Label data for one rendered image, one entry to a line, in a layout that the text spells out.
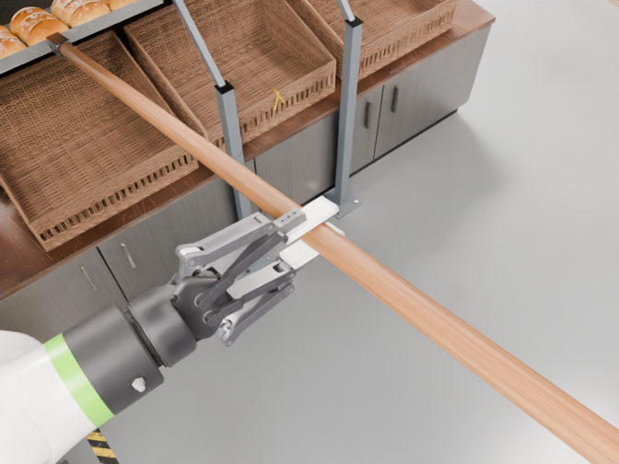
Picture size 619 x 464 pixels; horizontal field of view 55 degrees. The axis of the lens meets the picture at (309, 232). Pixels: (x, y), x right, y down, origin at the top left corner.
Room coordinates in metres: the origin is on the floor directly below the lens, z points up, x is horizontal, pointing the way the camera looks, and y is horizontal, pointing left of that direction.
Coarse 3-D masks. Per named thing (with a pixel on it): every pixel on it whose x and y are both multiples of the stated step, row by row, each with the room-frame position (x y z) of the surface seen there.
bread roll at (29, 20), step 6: (42, 12) 1.21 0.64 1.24; (30, 18) 1.18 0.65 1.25; (36, 18) 1.18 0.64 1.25; (42, 18) 1.18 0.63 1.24; (54, 18) 1.20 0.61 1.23; (24, 24) 1.17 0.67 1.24; (30, 24) 1.17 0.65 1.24; (18, 30) 1.16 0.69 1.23; (24, 30) 1.16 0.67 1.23; (24, 36) 1.15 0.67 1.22
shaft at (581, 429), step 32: (96, 64) 0.88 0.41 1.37; (128, 96) 0.73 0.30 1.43; (160, 128) 0.62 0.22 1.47; (224, 160) 0.49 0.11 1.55; (256, 192) 0.42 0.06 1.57; (320, 224) 0.35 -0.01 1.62; (352, 256) 0.30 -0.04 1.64; (384, 288) 0.25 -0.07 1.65; (416, 288) 0.25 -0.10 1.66; (416, 320) 0.22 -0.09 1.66; (448, 320) 0.21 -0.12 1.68; (448, 352) 0.19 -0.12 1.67; (480, 352) 0.18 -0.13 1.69; (512, 384) 0.15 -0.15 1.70; (544, 384) 0.14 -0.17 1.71; (544, 416) 0.12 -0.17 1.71; (576, 416) 0.12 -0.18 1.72; (576, 448) 0.10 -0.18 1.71; (608, 448) 0.09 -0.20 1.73
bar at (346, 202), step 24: (336, 0) 1.61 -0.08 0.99; (192, 24) 1.38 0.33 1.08; (360, 24) 1.55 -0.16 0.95; (216, 72) 1.30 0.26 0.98; (216, 96) 1.27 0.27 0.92; (240, 144) 1.26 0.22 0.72; (336, 168) 1.56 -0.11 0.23; (336, 192) 1.55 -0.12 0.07; (240, 216) 1.25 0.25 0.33; (336, 216) 1.47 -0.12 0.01; (264, 264) 1.23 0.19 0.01
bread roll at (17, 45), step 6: (0, 42) 1.06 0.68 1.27; (6, 42) 1.06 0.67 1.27; (12, 42) 1.07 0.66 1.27; (18, 42) 1.08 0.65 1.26; (0, 48) 1.05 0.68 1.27; (6, 48) 1.05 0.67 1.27; (12, 48) 1.06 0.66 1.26; (18, 48) 1.07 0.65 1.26; (24, 48) 1.08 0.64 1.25; (0, 54) 1.04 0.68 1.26; (6, 54) 1.04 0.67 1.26
